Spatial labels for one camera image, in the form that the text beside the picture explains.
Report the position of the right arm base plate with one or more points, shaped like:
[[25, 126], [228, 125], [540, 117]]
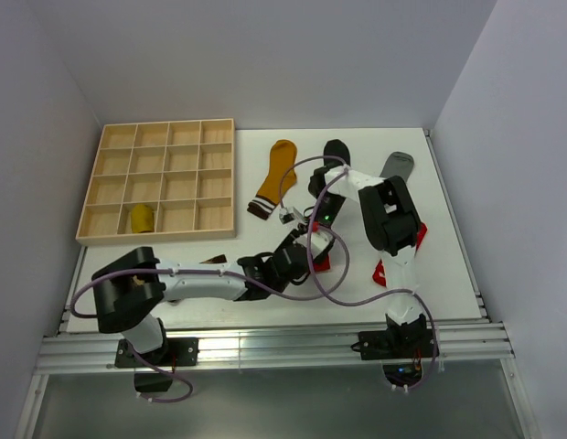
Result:
[[373, 345]]

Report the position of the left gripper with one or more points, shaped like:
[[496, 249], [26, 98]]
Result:
[[288, 241]]

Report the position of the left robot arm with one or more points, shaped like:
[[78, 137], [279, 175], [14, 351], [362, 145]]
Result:
[[128, 290]]

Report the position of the black sock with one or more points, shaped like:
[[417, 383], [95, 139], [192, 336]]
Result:
[[336, 153]]

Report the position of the wooden compartment tray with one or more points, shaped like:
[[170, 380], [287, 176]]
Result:
[[183, 170]]

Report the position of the red santa sock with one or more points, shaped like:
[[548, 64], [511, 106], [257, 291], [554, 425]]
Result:
[[379, 275], [321, 264]]

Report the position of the yellow bear sock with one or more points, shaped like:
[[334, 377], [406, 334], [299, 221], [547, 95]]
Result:
[[142, 219]]

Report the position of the grey sock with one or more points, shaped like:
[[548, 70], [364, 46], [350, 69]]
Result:
[[398, 164]]

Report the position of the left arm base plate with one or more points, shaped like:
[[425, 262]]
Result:
[[176, 352]]

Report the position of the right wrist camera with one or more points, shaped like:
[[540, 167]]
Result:
[[291, 216]]

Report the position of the brown argyle sock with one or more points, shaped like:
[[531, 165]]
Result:
[[219, 259]]

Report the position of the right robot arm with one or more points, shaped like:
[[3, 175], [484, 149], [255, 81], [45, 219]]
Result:
[[392, 225]]

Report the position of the mustard striped-cuff sock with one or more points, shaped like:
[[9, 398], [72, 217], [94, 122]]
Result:
[[280, 178]]

